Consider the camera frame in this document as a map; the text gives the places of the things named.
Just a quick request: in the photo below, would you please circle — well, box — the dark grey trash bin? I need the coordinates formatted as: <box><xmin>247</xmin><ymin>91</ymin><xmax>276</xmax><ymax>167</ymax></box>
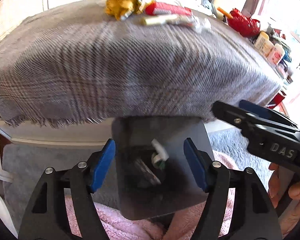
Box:
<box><xmin>111</xmin><ymin>116</ymin><xmax>214</xmax><ymax>220</ymax></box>

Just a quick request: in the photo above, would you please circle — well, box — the right hand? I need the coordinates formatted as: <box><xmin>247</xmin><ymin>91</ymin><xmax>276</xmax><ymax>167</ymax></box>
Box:
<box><xmin>268</xmin><ymin>163</ymin><xmax>300</xmax><ymax>237</ymax></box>

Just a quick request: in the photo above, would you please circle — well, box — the pink label white bottle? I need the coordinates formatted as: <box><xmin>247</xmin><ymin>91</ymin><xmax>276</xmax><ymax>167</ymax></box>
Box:
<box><xmin>267</xmin><ymin>43</ymin><xmax>285</xmax><ymax>66</ymax></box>

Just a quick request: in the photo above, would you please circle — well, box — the clear white plastic tube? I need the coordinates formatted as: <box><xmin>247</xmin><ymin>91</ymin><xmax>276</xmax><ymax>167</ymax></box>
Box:
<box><xmin>141</xmin><ymin>14</ymin><xmax>194</xmax><ymax>26</ymax></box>

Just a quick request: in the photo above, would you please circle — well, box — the red cylindrical snack tube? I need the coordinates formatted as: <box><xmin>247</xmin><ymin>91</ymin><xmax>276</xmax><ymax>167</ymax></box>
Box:
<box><xmin>145</xmin><ymin>2</ymin><xmax>193</xmax><ymax>16</ymax></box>

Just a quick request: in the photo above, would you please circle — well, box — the gold wrapper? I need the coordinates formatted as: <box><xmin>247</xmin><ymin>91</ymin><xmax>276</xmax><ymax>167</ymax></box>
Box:
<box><xmin>105</xmin><ymin>0</ymin><xmax>146</xmax><ymax>21</ymax></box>

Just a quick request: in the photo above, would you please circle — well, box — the pink fluffy garment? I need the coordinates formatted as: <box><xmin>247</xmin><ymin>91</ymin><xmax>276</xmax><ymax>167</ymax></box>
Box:
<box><xmin>65</xmin><ymin>150</ymin><xmax>238</xmax><ymax>239</ymax></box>

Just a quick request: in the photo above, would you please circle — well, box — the grey plaid table cloth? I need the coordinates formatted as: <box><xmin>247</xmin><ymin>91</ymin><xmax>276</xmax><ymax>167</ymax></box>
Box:
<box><xmin>0</xmin><ymin>0</ymin><xmax>282</xmax><ymax>127</ymax></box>

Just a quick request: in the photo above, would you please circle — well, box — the yellow cap lotion bottle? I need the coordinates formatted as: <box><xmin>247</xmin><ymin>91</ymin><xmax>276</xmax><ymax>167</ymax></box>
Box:
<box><xmin>254</xmin><ymin>31</ymin><xmax>269</xmax><ymax>50</ymax></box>

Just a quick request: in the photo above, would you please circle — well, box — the white cream bottle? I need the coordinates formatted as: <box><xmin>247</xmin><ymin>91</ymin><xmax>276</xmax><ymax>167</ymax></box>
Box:
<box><xmin>260</xmin><ymin>40</ymin><xmax>274</xmax><ymax>57</ymax></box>

